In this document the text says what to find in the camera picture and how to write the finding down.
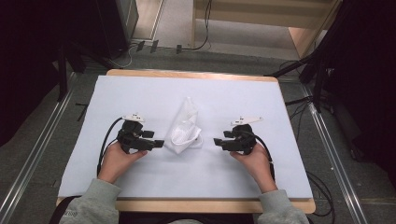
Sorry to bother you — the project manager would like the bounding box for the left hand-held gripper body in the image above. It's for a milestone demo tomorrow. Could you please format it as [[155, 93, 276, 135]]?
[[116, 113, 151, 155]]

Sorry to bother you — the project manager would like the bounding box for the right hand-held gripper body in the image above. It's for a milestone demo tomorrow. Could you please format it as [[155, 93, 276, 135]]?
[[230, 116, 264, 156]]

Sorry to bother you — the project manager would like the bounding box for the white mesh laundry bag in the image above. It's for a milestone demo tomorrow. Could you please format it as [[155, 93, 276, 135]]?
[[163, 96, 205, 155]]

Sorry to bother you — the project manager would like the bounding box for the person's right hand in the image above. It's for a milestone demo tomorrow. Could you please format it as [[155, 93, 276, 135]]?
[[230, 143, 277, 185]]

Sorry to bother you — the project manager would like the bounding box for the person's left hand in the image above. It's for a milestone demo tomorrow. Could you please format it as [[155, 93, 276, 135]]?
[[97, 141, 149, 185]]

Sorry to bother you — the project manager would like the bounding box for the white table mat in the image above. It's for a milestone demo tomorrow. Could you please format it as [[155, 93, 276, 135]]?
[[57, 74, 314, 201]]

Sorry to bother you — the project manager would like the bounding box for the wooden table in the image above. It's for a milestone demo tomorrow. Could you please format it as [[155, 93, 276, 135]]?
[[55, 68, 317, 215]]

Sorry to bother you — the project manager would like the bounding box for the black metal stand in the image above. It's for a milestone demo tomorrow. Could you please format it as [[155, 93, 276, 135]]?
[[55, 39, 120, 103], [263, 0, 345, 114]]

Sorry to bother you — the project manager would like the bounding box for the light wooden shelf unit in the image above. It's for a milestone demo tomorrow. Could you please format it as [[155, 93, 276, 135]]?
[[191, 0, 344, 61]]

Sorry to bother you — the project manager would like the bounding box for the dark cabinet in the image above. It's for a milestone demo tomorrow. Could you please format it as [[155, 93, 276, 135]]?
[[92, 0, 140, 61]]

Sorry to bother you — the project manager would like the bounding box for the dark curtain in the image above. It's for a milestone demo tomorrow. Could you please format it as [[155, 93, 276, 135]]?
[[0, 0, 66, 147], [323, 0, 396, 189]]

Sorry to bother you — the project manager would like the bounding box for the left hand-held gripper cable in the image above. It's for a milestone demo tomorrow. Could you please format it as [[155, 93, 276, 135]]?
[[96, 116, 125, 177]]

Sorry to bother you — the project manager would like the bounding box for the hand-held gripper cable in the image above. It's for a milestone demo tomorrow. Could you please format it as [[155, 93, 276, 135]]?
[[96, 116, 125, 177], [246, 130, 276, 182]]

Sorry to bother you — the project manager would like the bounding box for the right hand-held gripper cable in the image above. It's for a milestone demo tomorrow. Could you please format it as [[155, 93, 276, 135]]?
[[246, 130, 276, 182]]

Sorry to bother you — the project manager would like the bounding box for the metal floor rail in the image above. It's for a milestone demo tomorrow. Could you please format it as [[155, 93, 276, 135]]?
[[300, 83, 370, 224], [0, 72, 78, 224]]

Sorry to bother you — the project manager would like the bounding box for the black strap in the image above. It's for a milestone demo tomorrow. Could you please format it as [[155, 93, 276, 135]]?
[[48, 195, 80, 224]]

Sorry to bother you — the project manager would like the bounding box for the looped black floor cable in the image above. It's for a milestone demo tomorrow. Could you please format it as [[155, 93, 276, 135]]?
[[305, 170, 336, 224]]

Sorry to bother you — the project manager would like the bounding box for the black hanging cable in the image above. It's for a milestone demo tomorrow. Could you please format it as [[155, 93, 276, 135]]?
[[175, 0, 214, 56]]

